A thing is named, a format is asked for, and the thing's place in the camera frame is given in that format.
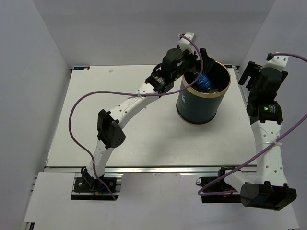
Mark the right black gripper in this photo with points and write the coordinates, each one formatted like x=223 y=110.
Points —
x=252 y=70

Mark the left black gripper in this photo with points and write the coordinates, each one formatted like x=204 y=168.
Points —
x=207 y=61

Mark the clear bottle blue label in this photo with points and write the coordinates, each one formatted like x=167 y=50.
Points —
x=203 y=83

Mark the small clear bottle black cap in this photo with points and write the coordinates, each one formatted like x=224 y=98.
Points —
x=212 y=90

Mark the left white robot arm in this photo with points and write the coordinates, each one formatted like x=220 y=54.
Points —
x=110 y=124

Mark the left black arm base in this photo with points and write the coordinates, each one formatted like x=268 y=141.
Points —
x=86 y=187

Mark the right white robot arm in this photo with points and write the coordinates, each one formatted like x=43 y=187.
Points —
x=269 y=189

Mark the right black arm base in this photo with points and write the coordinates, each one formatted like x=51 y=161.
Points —
x=224 y=194

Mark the dark blue round bin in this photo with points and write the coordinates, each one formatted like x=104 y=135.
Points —
x=198 y=107

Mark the black corner sticker right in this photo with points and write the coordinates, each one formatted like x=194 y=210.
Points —
x=229 y=66

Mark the black corner sticker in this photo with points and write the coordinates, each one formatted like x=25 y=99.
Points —
x=229 y=66
x=77 y=68

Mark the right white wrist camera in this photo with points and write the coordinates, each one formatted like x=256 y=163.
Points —
x=276 y=61

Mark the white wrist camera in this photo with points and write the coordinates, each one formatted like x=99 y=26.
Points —
x=185 y=44
x=276 y=61

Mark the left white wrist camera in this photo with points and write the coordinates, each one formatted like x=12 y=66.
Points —
x=185 y=44

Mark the aluminium front rail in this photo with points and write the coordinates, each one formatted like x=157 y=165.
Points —
x=171 y=169

